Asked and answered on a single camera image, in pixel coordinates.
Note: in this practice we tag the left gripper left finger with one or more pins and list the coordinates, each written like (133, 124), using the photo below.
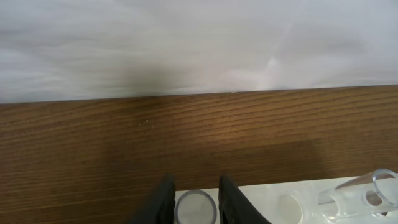
(161, 205)

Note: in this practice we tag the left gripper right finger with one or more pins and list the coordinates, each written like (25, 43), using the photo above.
(233, 208)

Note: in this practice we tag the clear test tube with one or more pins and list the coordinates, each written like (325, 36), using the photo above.
(196, 208)
(351, 193)

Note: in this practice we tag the white test tube rack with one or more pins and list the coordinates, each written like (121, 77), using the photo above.
(264, 200)

